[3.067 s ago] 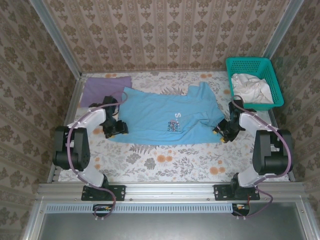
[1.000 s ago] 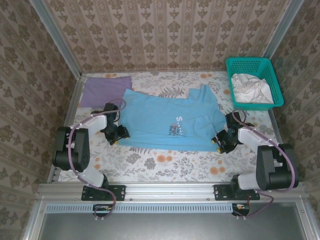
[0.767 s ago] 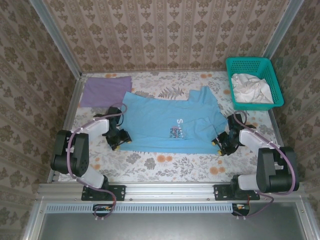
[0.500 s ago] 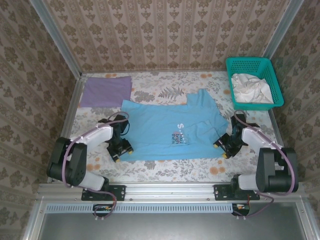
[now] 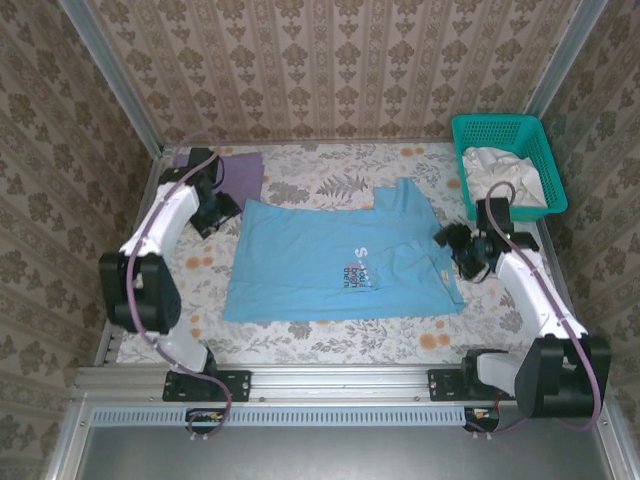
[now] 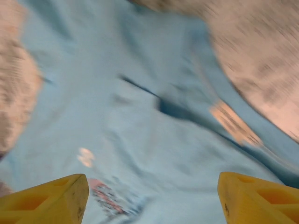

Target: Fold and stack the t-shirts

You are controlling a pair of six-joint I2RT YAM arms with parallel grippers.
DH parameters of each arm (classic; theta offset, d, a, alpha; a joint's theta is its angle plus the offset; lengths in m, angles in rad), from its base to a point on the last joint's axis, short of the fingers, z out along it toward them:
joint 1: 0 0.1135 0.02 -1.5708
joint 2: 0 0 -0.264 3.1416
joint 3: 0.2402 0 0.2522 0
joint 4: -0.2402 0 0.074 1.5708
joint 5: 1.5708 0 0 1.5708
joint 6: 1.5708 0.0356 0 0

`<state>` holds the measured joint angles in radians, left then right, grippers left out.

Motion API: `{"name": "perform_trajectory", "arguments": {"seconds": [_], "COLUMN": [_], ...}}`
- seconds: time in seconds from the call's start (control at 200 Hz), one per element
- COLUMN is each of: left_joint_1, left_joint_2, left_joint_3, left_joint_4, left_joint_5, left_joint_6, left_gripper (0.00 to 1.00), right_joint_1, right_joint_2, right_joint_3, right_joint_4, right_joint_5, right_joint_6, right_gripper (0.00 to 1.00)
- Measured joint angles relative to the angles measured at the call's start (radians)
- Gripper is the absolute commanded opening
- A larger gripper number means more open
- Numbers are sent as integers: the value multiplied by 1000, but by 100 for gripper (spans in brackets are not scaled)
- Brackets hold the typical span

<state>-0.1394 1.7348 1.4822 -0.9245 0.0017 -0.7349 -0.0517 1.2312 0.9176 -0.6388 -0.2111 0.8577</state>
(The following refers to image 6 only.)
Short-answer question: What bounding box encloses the light blue printed t-shirt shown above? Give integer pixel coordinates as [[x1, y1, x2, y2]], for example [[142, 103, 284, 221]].
[[0, 0, 299, 224]]

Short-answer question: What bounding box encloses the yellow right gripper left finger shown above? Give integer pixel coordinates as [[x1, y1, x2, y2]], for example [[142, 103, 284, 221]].
[[0, 173, 90, 224]]

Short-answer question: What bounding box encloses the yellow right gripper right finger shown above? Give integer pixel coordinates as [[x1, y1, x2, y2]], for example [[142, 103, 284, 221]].
[[217, 172, 299, 224]]

